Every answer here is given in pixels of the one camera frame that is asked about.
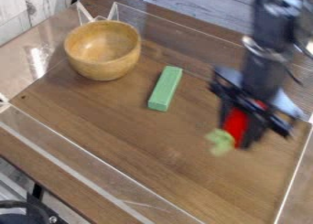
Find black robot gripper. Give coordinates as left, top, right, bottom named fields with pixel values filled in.
left=209, top=52, right=304, bottom=149

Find red plush strawberry toy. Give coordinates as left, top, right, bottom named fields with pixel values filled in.
left=205, top=99, right=271, bottom=157

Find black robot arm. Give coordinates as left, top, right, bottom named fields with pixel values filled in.
left=209, top=0, right=313, bottom=150

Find green rectangular block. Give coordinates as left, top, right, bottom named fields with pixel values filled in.
left=149, top=66, right=184, bottom=112

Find wooden bowl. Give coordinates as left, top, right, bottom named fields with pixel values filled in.
left=65, top=20, right=142, bottom=81

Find clear acrylic tray enclosure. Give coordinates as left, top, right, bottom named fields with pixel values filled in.
left=0, top=4, right=311, bottom=224

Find black clamp mount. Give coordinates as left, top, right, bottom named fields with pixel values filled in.
left=27, top=184, right=69, bottom=224

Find black cable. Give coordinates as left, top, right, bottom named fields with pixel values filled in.
left=0, top=199, right=47, bottom=224

